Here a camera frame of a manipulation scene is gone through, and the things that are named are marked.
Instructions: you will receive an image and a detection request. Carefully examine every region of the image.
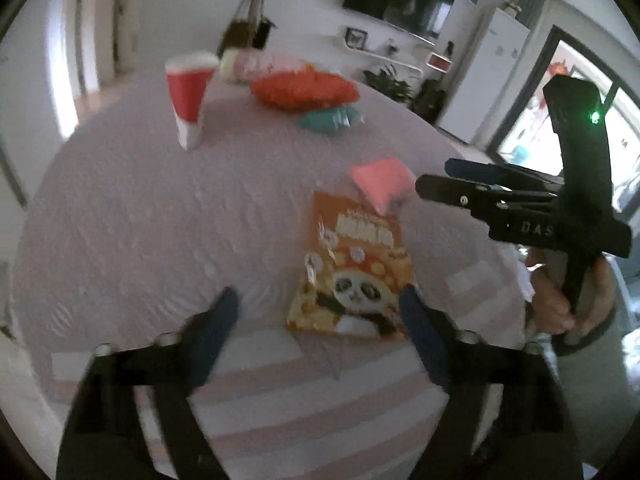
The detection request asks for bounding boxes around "red paper cup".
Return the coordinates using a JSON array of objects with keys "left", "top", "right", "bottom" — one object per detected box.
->
[{"left": 165, "top": 51, "right": 219, "bottom": 152}]

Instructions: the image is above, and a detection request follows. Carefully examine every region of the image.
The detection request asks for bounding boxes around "red box shelf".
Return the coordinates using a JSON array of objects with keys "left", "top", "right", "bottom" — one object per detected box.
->
[{"left": 425, "top": 52, "right": 452, "bottom": 74}]

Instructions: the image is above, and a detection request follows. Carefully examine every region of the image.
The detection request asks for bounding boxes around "framed butterfly picture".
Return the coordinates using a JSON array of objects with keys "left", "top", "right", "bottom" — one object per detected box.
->
[{"left": 345, "top": 27, "right": 368, "bottom": 50}]

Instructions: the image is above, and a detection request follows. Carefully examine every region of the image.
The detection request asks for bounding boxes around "white wall shelf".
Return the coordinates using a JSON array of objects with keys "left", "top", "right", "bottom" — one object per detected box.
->
[{"left": 332, "top": 31, "right": 426, "bottom": 79}]

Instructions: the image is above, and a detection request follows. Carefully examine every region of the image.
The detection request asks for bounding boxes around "potted green plant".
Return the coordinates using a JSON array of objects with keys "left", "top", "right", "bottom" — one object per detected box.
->
[{"left": 362, "top": 65, "right": 412, "bottom": 105}]

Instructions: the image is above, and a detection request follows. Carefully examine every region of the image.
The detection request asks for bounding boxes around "pink white bottle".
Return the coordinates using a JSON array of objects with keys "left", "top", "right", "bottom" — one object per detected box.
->
[{"left": 219, "top": 48, "right": 314, "bottom": 84}]

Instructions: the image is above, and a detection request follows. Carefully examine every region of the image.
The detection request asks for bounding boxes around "right hand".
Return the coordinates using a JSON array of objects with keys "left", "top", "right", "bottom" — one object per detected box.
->
[{"left": 526, "top": 248, "right": 616, "bottom": 336}]

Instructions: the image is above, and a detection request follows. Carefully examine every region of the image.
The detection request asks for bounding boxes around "red plastic bag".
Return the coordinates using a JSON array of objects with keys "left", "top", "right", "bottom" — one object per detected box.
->
[{"left": 250, "top": 70, "right": 360, "bottom": 113}]

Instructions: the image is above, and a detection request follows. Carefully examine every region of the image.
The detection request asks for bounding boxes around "brown hanging bag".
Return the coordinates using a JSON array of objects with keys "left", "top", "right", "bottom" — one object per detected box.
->
[{"left": 216, "top": 0, "right": 253, "bottom": 58}]

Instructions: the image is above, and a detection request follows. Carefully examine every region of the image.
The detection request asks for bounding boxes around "glass balcony door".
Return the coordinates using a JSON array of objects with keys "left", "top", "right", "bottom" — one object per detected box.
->
[{"left": 489, "top": 26, "right": 639, "bottom": 217}]

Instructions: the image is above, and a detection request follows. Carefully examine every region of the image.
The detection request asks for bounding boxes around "black hanging bag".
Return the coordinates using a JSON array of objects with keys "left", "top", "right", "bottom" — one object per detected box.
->
[{"left": 252, "top": 18, "right": 276, "bottom": 50}]

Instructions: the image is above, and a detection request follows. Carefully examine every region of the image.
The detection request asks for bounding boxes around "teal crumpled wrapper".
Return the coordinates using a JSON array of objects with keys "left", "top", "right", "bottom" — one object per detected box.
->
[{"left": 298, "top": 105, "right": 362, "bottom": 136}]

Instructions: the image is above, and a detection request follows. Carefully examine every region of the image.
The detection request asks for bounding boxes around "white refrigerator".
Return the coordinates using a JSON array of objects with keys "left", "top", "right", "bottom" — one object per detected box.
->
[{"left": 437, "top": 9, "right": 529, "bottom": 144}]

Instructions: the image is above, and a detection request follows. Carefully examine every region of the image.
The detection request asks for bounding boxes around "pink crumpled paper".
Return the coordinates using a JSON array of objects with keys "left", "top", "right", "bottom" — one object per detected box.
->
[{"left": 350, "top": 158, "right": 416, "bottom": 216}]

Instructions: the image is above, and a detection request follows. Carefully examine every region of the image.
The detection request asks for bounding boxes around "orange panda snack bag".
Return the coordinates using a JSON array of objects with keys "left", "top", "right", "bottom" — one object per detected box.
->
[{"left": 286, "top": 192, "right": 414, "bottom": 340}]

